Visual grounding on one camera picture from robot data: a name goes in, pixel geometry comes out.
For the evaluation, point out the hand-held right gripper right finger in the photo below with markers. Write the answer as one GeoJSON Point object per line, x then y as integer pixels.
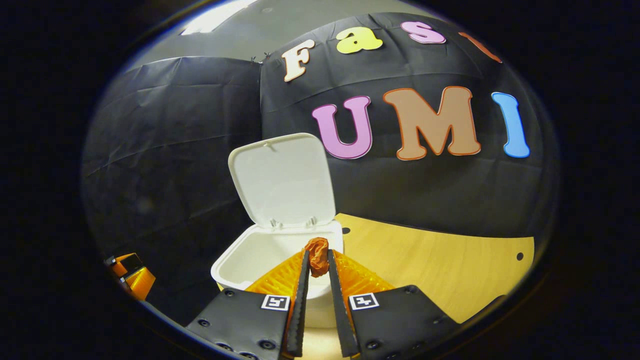
{"type": "Point", "coordinates": [340, 310]}

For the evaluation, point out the black backdrop cloth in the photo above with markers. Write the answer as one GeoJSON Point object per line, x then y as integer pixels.
{"type": "Point", "coordinates": [175, 150]}

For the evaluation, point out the white desktop garbage bin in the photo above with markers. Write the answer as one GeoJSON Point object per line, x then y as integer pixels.
{"type": "Point", "coordinates": [285, 185]}

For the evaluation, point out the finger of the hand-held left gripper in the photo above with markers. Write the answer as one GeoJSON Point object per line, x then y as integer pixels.
{"type": "Point", "coordinates": [140, 282]}

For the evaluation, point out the ceiling light panel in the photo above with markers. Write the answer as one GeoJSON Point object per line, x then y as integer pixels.
{"type": "Point", "coordinates": [215, 17]}

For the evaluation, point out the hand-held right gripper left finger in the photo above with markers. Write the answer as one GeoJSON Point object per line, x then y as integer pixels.
{"type": "Point", "coordinates": [300, 310]}

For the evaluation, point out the orange paper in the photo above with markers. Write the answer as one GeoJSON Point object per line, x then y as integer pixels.
{"type": "Point", "coordinates": [317, 255]}

